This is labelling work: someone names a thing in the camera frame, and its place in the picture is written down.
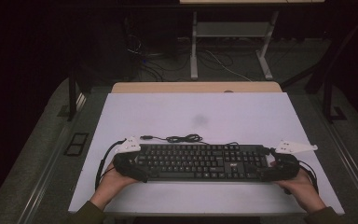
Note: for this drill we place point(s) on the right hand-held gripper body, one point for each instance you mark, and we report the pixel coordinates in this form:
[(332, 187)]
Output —
[(287, 168)]

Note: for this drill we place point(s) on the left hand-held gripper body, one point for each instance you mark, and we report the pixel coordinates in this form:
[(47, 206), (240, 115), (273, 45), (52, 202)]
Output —
[(128, 145)]

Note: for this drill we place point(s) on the black computer keyboard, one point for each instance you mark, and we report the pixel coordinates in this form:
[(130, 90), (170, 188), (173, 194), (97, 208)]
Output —
[(199, 161)]

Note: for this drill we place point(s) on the person's left hand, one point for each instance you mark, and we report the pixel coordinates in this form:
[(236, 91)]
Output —
[(115, 183)]

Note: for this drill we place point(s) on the person's right hand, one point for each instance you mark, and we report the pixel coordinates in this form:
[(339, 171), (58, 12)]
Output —
[(304, 189)]

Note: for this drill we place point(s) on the white table board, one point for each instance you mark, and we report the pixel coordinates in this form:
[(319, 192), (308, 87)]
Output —
[(180, 112)]

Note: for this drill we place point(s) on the black metal stand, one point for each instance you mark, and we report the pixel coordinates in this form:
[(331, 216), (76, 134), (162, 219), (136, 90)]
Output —
[(327, 102), (72, 99)]

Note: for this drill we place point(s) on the white metal desk frame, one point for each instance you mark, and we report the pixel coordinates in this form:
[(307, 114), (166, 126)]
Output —
[(231, 29)]

